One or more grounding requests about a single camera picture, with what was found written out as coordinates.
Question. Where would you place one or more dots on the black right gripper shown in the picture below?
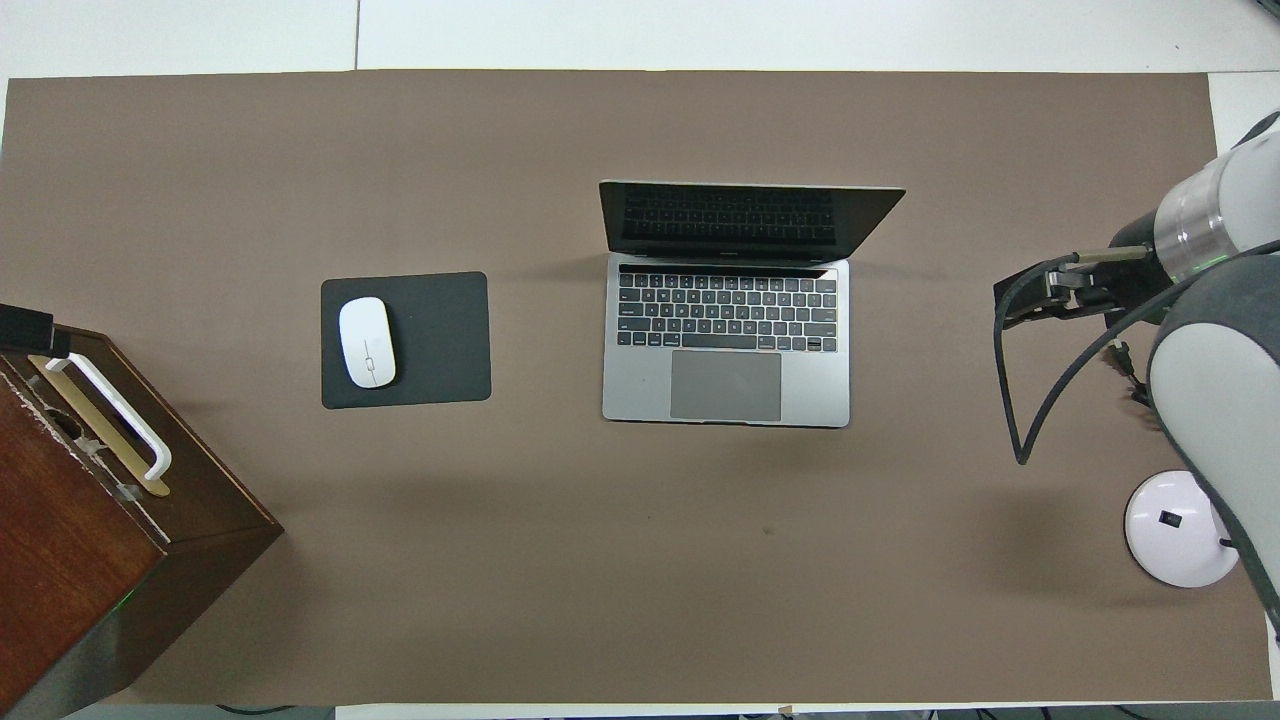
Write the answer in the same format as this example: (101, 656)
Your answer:
(1135, 285)

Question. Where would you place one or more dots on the silver grey laptop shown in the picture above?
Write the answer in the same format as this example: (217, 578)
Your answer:
(725, 390)

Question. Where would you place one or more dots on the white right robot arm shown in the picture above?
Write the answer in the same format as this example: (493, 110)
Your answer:
(1220, 380)

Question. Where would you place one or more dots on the dark brown wooden box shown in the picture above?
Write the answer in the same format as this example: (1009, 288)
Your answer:
(60, 540)

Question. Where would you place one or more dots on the white desk lamp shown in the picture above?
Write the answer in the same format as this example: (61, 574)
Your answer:
(1170, 530)

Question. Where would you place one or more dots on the white computer mouse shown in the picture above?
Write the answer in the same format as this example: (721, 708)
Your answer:
(367, 340)

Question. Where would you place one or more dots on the black mouse pad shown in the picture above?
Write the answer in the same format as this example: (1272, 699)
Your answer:
(440, 340)

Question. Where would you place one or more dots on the brown table mat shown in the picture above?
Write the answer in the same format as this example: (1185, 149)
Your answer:
(700, 560)

